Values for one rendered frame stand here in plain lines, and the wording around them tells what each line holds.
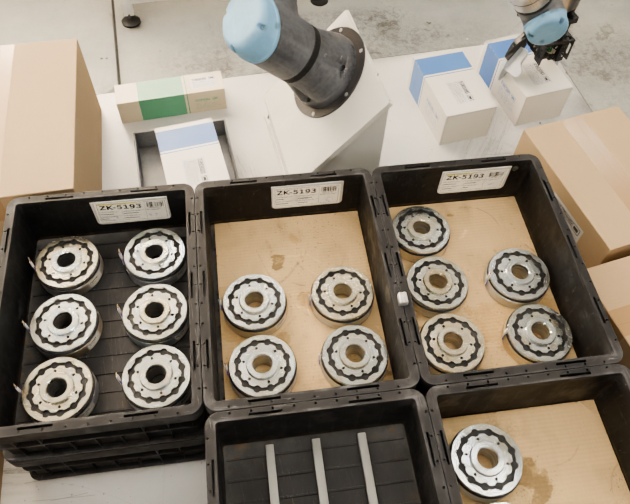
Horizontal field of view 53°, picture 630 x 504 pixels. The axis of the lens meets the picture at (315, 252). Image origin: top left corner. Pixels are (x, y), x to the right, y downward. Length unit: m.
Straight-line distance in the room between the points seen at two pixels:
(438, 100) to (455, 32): 1.54
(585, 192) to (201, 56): 1.88
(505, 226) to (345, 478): 0.54
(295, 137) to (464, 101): 0.39
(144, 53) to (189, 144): 1.53
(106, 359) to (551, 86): 1.10
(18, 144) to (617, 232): 1.07
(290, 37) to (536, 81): 0.62
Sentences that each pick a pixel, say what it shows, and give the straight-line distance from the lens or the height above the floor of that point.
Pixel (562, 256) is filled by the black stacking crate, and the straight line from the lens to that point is 1.11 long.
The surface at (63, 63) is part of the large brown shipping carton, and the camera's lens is 1.40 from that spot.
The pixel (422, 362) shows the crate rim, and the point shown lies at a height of 0.93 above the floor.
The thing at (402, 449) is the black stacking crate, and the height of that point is 0.83.
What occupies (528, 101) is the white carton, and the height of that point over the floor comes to 0.77.
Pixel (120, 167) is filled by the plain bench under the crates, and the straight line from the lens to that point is 1.45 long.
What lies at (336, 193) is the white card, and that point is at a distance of 1.12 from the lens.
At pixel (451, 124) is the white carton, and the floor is 0.76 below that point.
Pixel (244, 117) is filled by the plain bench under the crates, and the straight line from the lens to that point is 1.51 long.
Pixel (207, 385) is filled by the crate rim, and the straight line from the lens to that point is 0.90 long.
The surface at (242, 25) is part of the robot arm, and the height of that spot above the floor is 1.05.
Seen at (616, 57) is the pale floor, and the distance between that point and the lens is 3.09.
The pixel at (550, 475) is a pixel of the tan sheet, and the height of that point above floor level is 0.83.
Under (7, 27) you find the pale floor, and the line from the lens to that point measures 3.13.
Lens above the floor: 1.76
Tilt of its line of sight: 57 degrees down
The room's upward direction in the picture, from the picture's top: 3 degrees clockwise
